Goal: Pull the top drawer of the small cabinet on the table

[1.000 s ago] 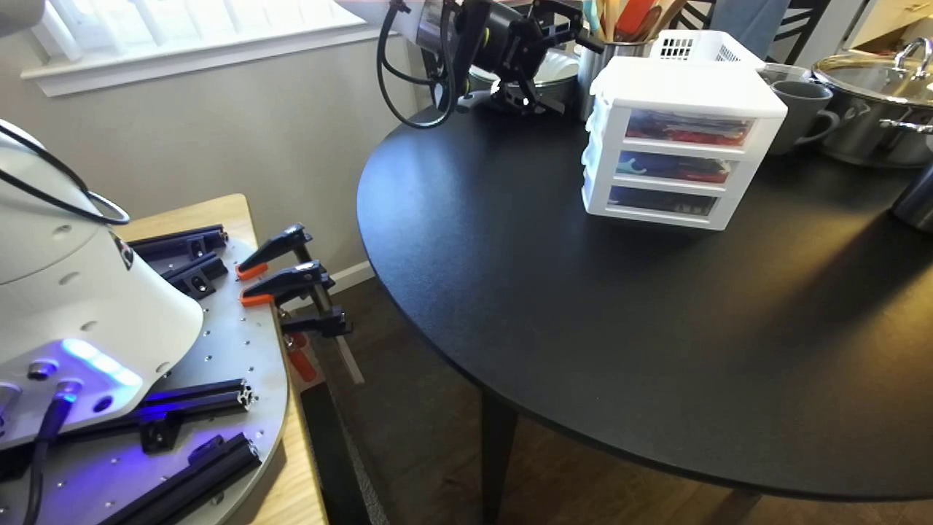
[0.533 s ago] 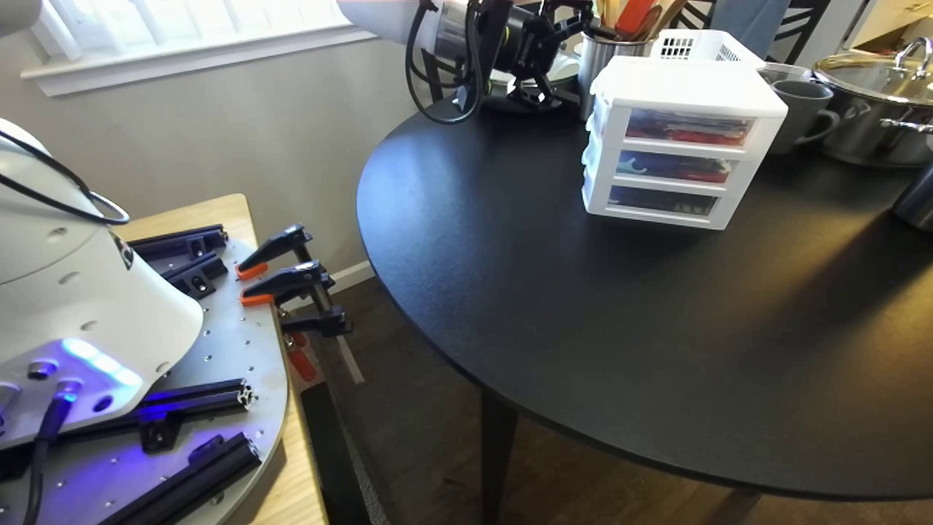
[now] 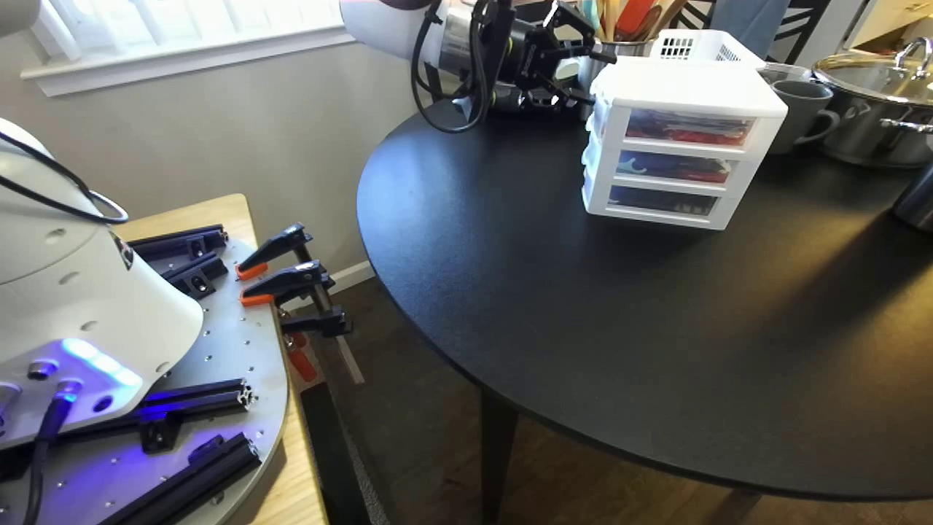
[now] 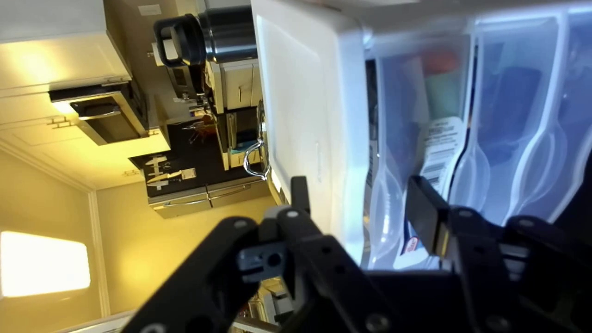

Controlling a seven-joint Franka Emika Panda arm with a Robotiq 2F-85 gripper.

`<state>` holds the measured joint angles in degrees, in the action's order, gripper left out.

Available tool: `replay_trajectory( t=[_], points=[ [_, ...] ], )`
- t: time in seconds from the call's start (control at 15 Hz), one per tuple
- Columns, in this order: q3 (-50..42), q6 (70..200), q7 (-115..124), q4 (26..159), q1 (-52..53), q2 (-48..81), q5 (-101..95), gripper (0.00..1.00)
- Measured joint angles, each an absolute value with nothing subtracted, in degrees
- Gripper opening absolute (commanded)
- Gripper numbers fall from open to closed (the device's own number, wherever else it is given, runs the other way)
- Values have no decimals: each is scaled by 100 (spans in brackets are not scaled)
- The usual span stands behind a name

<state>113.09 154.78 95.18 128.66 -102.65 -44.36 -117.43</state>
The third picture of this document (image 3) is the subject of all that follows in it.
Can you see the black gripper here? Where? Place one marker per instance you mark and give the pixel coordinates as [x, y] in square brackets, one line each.
[527, 53]

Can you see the clear drawer with red contents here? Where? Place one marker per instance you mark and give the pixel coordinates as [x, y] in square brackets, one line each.
[687, 129]

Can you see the small white drawer cabinet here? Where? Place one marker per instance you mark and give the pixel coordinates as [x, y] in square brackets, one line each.
[681, 88]

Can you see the clear drawer with blue contents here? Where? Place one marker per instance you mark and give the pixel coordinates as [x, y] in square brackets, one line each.
[674, 167]

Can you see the clear drawer with dark contents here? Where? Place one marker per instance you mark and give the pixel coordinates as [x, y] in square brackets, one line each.
[666, 203]

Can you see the metal utensil holder cup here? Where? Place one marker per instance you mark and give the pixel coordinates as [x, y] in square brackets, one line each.
[631, 48]

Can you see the wooden spoon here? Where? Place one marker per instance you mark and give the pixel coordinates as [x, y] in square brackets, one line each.
[608, 16]

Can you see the red silicone spoon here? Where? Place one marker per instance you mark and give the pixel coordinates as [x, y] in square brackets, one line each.
[637, 18]

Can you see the white plastic basket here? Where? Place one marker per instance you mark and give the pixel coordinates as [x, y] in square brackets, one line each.
[703, 48]

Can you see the grey blue cloth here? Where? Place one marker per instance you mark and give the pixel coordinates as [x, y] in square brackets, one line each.
[747, 24]

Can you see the grey mug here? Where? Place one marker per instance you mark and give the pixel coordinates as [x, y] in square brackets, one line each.
[804, 108]

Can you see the black chair with cloth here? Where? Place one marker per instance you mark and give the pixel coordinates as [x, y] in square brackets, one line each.
[820, 24]

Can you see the steel pot with glass lid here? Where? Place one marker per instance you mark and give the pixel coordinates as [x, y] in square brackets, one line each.
[875, 111]

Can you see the black clamp with orange tip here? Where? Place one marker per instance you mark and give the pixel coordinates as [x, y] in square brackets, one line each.
[277, 250]
[292, 285]
[322, 340]

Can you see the black water bottle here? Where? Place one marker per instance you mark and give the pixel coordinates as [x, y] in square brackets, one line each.
[920, 200]

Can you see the white window sill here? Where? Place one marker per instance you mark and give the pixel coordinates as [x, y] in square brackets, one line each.
[184, 59]

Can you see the black table leg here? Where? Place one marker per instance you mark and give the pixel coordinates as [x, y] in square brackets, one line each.
[499, 455]

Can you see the white window blinds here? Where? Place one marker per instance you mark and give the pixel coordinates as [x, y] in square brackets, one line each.
[175, 18]

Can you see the wooden robot stand board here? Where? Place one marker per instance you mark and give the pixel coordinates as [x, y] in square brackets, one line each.
[193, 213]

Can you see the black aluminium extrusion bar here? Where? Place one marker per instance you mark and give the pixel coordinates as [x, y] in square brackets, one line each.
[199, 275]
[178, 244]
[184, 400]
[184, 483]

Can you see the grey metal mounting plate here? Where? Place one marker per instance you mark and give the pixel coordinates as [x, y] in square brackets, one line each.
[234, 352]

